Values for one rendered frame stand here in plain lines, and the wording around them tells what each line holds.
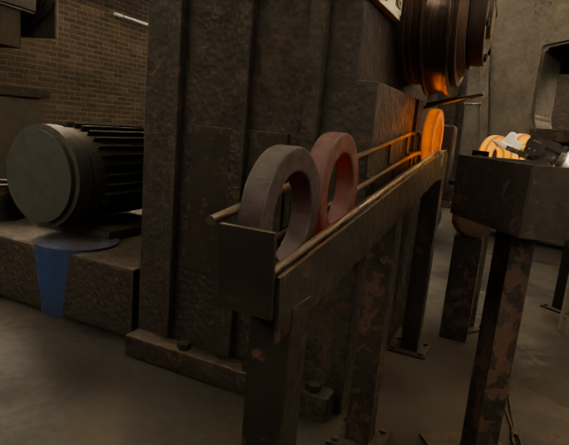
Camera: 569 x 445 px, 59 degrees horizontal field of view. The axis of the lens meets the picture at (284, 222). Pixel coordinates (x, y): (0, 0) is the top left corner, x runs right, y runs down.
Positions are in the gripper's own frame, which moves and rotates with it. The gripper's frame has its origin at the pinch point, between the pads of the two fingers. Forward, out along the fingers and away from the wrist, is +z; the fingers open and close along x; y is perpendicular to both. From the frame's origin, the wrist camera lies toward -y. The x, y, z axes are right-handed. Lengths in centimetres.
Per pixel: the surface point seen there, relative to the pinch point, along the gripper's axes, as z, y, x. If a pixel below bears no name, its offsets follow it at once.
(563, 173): -18, 1, 75
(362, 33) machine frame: 34, 13, 61
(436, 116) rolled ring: 17.9, 1.3, 19.4
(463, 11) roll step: 21.3, 29.4, 30.2
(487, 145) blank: 4.0, -2.0, -24.6
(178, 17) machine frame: 84, 1, 66
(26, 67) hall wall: 616, -144, -300
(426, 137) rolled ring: 17.4, -5.4, 22.3
